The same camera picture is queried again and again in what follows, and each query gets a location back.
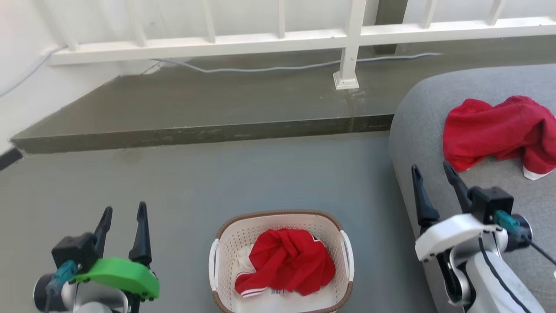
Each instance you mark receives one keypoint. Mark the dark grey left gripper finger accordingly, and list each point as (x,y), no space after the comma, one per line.
(104,226)
(141,239)

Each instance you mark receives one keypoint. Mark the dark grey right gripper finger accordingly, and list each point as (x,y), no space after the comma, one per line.
(458,187)
(423,204)

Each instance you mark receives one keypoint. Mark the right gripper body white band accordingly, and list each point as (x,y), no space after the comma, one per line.
(456,232)

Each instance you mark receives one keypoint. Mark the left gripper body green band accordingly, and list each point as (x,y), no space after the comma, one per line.
(121,276)

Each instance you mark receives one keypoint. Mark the red garment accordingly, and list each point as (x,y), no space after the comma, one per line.
(486,130)
(286,261)

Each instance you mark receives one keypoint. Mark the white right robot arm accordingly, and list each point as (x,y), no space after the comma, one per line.
(491,291)

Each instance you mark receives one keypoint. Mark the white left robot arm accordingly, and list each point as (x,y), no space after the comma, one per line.
(91,302)

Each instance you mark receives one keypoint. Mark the grey fabric sofa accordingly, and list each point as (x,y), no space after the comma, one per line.
(425,113)

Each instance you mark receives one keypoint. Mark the white laundry basket brown rim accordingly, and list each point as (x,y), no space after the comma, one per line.
(234,239)

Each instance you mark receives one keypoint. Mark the black baseboard strip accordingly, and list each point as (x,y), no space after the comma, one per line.
(8,159)

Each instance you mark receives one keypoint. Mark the grey concrete step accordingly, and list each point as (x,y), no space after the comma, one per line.
(217,100)

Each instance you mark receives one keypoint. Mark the white railing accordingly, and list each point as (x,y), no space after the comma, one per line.
(217,43)

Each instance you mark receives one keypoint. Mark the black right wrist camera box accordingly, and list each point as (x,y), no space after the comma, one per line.
(491,202)

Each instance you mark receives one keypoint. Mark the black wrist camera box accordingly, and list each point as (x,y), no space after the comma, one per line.
(74,252)
(491,202)

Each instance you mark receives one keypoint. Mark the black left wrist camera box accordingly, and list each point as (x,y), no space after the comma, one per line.
(74,252)

